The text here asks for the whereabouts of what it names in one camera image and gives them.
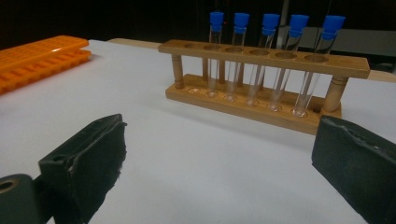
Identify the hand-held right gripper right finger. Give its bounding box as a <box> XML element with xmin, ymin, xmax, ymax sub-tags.
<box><xmin>311</xmin><ymin>115</ymin><xmax>396</xmax><ymax>224</ymax></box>

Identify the orange plastic test tube rack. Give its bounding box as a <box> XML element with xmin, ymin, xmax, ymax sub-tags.
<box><xmin>0</xmin><ymin>35</ymin><xmax>92</xmax><ymax>96</ymax></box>

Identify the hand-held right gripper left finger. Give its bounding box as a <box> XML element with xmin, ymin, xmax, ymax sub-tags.
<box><xmin>37</xmin><ymin>113</ymin><xmax>128</xmax><ymax>224</ymax></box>

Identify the blue-capped glass test tube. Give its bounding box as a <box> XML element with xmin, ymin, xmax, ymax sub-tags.
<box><xmin>291</xmin><ymin>15</ymin><xmax>347</xmax><ymax>119</ymax></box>
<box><xmin>205</xmin><ymin>11</ymin><xmax>225</xmax><ymax>98</ymax></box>
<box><xmin>246</xmin><ymin>13</ymin><xmax>281</xmax><ymax>107</ymax></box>
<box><xmin>268</xmin><ymin>14</ymin><xmax>310</xmax><ymax>113</ymax></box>
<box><xmin>223</xmin><ymin>12</ymin><xmax>250</xmax><ymax>103</ymax></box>

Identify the wooden test tube rack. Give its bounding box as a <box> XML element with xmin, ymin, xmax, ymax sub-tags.
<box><xmin>157</xmin><ymin>38</ymin><xmax>372</xmax><ymax>136</ymax></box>

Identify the white table sheet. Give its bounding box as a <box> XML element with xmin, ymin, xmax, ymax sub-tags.
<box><xmin>0</xmin><ymin>39</ymin><xmax>396</xmax><ymax>224</ymax></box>

